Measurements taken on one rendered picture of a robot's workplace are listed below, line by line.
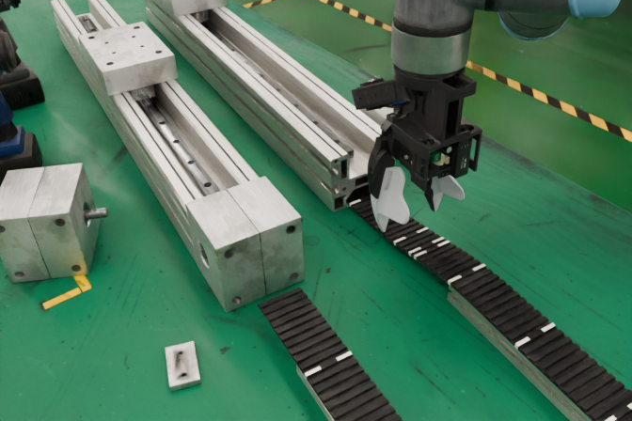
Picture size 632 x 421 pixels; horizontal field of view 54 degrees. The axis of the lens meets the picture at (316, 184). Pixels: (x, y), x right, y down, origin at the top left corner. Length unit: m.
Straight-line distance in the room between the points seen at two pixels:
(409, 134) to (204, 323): 0.30
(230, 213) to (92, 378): 0.22
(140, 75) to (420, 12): 0.52
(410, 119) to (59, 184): 0.41
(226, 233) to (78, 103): 0.58
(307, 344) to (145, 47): 0.58
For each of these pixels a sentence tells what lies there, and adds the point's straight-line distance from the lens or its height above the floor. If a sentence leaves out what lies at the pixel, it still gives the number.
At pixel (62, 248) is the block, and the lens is 0.78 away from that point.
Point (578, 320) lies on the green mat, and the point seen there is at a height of 0.78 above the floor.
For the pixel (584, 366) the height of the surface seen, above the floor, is 0.81.
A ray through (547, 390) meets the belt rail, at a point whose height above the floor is 0.79.
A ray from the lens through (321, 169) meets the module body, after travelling 0.81.
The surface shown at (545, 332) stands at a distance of 0.67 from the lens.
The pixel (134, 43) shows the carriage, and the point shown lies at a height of 0.90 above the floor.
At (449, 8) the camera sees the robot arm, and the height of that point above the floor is 1.10.
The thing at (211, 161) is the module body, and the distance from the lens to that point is 0.84.
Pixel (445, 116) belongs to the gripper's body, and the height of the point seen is 0.99.
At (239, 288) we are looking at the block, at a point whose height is 0.81.
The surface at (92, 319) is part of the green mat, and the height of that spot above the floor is 0.78.
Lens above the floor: 1.30
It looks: 36 degrees down
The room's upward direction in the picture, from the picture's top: 2 degrees counter-clockwise
